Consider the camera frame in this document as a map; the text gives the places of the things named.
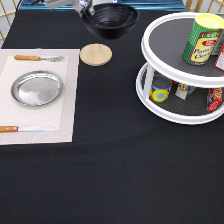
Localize round wooden coaster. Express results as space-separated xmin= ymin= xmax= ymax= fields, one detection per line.
xmin=80 ymin=43 xmax=112 ymax=66

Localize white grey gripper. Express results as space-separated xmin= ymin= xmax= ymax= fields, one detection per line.
xmin=44 ymin=0 xmax=95 ymax=16

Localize red cow milk box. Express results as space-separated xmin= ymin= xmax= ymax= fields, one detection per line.
xmin=206 ymin=88 xmax=222 ymax=111

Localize wooden handled fork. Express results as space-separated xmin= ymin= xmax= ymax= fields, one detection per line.
xmin=14 ymin=55 xmax=64 ymax=62

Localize silver metal plate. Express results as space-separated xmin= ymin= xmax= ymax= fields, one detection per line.
xmin=11 ymin=70 xmax=63 ymax=107

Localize white two-tier lazy Susan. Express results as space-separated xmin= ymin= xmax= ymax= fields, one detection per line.
xmin=136 ymin=12 xmax=224 ymax=125

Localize blue yellow tin can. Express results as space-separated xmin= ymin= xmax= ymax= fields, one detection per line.
xmin=149 ymin=75 xmax=172 ymax=102

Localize wooden handled knife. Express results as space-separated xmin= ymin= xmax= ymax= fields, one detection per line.
xmin=0 ymin=126 xmax=57 ymax=133

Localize black bowl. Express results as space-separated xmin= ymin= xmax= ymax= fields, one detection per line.
xmin=82 ymin=3 xmax=139 ymax=39

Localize beige woven placemat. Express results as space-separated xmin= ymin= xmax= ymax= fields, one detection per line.
xmin=0 ymin=49 xmax=79 ymax=145

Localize blue yellow small box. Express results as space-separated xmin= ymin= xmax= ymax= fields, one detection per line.
xmin=175 ymin=83 xmax=195 ymax=100

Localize red raisins box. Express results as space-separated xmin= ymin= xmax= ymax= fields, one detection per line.
xmin=215 ymin=34 xmax=224 ymax=71

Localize green yellow cheese can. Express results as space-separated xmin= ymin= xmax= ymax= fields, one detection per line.
xmin=182 ymin=13 xmax=224 ymax=66

